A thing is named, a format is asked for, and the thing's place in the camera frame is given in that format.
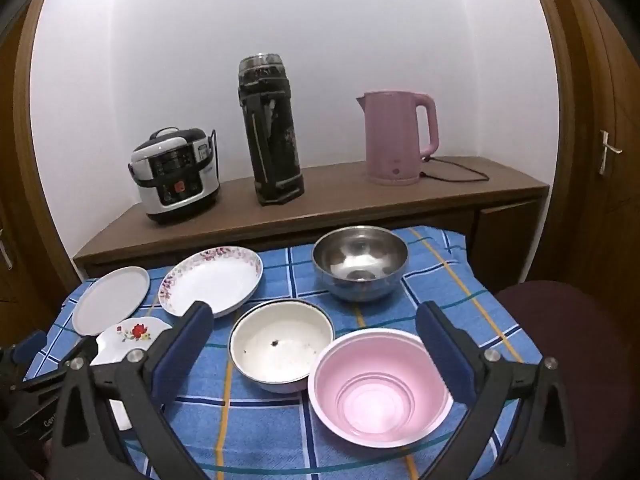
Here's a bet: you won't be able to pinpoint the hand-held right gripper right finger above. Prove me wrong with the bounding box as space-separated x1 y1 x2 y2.
416 301 578 480

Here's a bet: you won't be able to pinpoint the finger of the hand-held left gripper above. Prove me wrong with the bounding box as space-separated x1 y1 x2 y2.
12 331 51 367
20 337 101 397

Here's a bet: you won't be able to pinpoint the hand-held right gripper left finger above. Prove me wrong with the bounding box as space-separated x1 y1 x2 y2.
47 301 215 480

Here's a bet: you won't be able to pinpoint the red flower white plate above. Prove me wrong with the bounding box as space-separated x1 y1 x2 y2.
90 316 176 432

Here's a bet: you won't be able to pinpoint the floral rim white plate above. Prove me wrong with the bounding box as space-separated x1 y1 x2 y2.
158 246 264 318

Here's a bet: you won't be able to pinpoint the pink plastic bowl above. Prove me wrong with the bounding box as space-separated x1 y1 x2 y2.
307 329 455 448

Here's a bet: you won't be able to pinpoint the plain white plate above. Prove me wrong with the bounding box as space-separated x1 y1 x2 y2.
72 266 151 336

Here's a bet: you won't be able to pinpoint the white enamel bowl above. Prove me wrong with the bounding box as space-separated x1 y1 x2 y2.
229 299 336 394

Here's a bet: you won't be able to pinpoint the stainless steel bowl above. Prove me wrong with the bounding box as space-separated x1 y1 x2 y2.
312 226 409 303

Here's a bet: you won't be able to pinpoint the maroon chair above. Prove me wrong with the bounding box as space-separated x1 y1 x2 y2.
494 281 626 480

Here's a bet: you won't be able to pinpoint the blue plaid tablecloth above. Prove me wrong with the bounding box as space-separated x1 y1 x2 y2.
25 225 543 480

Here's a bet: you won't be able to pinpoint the silver black rice cooker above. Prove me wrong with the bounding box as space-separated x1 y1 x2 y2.
131 128 222 225

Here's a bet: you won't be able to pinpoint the brown wooden cabinet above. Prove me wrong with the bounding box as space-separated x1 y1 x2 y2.
72 156 550 281

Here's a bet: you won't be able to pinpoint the wooden wardrobe door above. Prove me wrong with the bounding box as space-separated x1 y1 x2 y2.
530 0 640 311

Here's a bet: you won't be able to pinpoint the pink electric kettle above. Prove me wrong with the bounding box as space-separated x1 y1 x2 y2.
356 91 440 186

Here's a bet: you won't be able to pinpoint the black thermos flask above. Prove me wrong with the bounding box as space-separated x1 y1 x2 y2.
238 52 306 207

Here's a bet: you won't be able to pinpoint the black kettle cable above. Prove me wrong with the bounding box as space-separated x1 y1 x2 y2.
420 156 490 182

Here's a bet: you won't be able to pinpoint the metal wardrobe door handle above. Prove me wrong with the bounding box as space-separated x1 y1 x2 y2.
599 130 623 176

